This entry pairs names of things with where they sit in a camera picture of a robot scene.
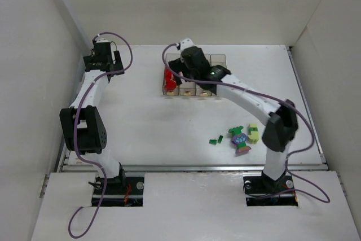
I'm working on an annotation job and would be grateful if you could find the red lego brick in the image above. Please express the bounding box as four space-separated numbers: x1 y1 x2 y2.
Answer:
164 68 177 91

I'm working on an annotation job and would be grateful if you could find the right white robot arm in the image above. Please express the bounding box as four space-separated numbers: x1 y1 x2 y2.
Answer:
165 43 298 194

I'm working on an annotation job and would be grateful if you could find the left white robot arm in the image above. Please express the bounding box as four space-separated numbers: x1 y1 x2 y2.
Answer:
59 38 126 195

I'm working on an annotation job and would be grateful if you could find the clear bin for light green legos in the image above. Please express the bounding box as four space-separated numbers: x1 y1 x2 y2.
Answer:
179 52 197 97

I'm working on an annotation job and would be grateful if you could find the clear bin for red legos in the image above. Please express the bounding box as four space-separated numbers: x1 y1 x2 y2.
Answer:
162 54 180 96

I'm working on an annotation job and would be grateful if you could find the clear bin for purple legos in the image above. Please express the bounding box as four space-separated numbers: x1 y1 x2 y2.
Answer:
210 54 230 97

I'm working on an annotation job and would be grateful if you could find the small green lego piece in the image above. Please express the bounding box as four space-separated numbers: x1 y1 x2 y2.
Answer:
217 135 223 143

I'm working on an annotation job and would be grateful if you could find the purple green flower lego figure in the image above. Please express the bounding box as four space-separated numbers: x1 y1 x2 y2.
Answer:
228 126 251 156

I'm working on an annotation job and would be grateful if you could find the yellow green lego stack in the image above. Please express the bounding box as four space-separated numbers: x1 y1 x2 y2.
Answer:
248 124 259 144

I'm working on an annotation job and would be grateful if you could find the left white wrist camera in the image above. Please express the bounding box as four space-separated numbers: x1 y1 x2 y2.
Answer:
92 34 109 44

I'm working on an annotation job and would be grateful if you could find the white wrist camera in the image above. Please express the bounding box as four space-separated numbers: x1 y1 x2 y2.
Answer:
176 38 195 51
92 34 109 44

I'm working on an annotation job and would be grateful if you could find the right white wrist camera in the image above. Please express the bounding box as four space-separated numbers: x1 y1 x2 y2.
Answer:
176 38 195 51

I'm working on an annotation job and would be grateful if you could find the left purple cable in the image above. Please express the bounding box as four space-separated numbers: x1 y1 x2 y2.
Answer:
68 32 133 238

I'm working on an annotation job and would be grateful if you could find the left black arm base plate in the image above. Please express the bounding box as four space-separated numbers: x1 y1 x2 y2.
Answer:
89 176 144 207

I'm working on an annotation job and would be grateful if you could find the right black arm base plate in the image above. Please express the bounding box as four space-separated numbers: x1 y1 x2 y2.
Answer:
243 175 298 207

